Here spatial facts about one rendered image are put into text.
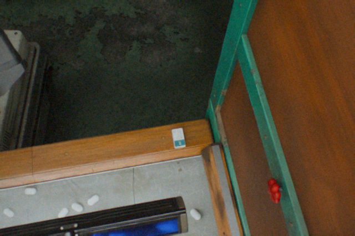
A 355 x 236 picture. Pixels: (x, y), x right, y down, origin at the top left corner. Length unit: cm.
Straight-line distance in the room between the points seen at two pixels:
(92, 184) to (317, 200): 77
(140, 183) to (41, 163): 32
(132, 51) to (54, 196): 126
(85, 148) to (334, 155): 85
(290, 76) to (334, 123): 12
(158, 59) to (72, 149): 115
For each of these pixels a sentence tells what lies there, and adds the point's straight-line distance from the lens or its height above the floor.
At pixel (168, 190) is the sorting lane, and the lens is 113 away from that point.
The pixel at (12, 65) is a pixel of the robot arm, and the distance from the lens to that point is 96.
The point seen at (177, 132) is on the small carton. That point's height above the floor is 79.
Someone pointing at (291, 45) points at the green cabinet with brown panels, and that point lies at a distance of 55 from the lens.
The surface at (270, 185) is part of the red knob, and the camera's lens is 64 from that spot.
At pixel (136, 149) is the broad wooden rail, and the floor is 76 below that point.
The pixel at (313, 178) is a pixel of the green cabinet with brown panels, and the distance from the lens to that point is 56.
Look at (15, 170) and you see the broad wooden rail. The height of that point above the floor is 76.
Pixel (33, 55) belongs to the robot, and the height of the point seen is 36.
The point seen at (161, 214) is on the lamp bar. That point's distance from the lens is 74.
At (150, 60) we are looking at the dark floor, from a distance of 218.
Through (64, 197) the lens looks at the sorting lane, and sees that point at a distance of 117.
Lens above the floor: 185
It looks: 68 degrees down
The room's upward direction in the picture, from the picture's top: 4 degrees clockwise
